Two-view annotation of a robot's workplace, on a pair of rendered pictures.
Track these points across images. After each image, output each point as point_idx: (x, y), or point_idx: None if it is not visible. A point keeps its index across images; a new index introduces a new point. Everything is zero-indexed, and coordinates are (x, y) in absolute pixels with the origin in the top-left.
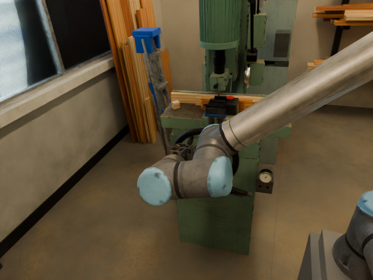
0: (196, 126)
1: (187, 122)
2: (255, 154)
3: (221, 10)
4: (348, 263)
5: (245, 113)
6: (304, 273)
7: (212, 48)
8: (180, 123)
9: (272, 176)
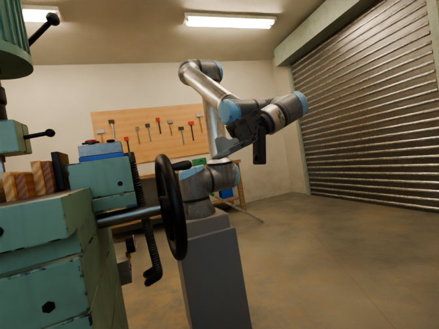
0: (89, 205)
1: (83, 200)
2: (110, 230)
3: (21, 4)
4: (210, 207)
5: (225, 89)
6: (202, 266)
7: (27, 59)
8: (80, 206)
9: (117, 256)
